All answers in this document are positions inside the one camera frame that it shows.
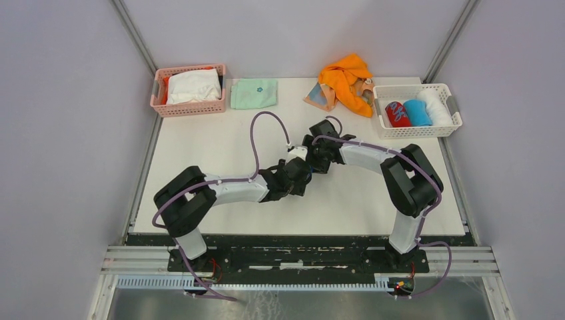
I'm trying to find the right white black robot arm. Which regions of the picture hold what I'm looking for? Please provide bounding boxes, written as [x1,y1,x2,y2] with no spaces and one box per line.
[302,120,444,272]

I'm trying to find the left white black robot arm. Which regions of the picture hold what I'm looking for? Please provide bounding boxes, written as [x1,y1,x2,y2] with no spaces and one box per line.
[153,157,312,271]

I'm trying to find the patterned peach towel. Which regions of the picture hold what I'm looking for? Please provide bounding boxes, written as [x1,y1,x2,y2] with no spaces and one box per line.
[304,79,374,112]

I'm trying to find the red rolled towel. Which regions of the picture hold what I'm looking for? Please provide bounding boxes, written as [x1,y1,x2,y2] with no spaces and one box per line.
[385,101,412,127]

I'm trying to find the white plastic basket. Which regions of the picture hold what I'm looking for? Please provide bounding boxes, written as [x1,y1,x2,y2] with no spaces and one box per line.
[372,83,463,139]

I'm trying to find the mint green folded towel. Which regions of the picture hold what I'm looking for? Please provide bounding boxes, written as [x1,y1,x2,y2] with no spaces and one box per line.
[230,79,279,110]

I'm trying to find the light blue rolled towel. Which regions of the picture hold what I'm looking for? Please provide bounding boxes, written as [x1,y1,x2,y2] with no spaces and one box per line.
[403,99,432,127]

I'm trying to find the pink plastic basket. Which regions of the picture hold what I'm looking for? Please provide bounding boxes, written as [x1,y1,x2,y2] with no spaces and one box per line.
[149,63,227,117]

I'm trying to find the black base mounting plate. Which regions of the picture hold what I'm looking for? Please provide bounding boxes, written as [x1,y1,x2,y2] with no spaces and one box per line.
[125,233,475,286]

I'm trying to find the white rolled towel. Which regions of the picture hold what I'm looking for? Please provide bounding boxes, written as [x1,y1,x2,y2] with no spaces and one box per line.
[417,88,453,127]

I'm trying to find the white towel in pink basket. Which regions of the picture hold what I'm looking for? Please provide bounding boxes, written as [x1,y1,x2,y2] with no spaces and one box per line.
[166,69,222,105]

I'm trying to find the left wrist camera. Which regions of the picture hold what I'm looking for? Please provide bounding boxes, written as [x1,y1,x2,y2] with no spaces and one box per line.
[285,145,308,163]

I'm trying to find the white slotted cable duct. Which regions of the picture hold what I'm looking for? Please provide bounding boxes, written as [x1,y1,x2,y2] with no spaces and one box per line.
[116,275,394,293]

